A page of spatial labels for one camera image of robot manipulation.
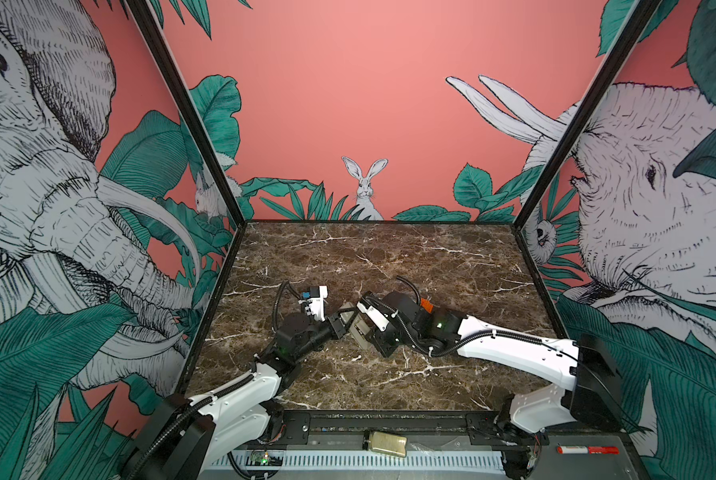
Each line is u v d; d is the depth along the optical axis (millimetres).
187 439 412
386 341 660
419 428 758
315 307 729
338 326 721
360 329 760
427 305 956
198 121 907
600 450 704
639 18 698
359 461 701
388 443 687
